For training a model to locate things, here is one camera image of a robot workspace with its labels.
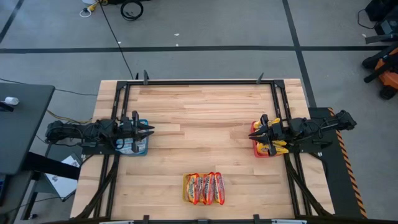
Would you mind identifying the thin yellow floor cable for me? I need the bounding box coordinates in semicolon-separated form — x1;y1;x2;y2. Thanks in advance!
46;110;93;124

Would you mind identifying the white paper sheet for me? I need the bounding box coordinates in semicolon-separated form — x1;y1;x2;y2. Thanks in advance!
46;154;80;198

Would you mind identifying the coiled black cable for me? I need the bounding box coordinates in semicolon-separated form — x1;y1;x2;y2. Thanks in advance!
120;0;144;22

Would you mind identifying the red plastic bin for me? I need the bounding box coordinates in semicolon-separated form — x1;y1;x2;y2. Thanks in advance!
250;120;290;159

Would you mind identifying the orange and black machine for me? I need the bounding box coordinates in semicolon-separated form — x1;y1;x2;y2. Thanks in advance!
362;43;398;100

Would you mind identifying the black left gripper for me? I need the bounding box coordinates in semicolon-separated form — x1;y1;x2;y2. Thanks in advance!
119;110;155;154

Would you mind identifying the black equipment case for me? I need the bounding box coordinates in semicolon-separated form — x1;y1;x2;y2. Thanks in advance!
365;0;398;35

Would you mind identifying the long black floor cable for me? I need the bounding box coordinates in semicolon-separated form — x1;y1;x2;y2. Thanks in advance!
98;0;135;80

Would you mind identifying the black aluminium table frame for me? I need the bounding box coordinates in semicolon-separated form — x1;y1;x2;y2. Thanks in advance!
74;79;333;223

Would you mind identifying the black desk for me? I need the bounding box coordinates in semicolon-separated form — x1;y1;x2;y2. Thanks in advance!
0;83;56;175

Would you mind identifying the translucent yellow plastic bin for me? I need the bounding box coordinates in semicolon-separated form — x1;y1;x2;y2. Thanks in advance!
182;172;226;207

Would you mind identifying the white cable loop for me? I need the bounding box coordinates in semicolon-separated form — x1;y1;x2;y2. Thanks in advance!
79;6;94;18

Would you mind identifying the yellow power plug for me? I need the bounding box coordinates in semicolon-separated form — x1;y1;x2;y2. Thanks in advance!
88;0;108;10

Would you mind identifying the black platform with hazard stripe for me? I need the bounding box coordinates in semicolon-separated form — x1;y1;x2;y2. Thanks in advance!
307;107;368;218

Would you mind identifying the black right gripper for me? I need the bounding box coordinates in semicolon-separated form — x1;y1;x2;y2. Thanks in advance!
248;113;284;157

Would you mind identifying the thin black floor cable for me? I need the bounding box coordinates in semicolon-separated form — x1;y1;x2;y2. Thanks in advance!
0;77;99;96

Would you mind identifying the blue plastic bin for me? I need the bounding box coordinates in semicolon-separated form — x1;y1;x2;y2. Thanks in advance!
114;119;150;157

